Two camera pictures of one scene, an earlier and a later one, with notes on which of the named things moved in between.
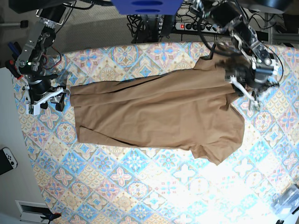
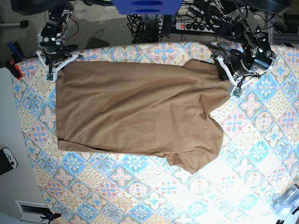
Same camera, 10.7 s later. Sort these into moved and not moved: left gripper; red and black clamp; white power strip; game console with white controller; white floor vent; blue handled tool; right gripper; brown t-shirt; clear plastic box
Moved: brown t-shirt; left gripper; right gripper
Not moved: white floor vent; blue handled tool; white power strip; clear plastic box; red and black clamp; game console with white controller
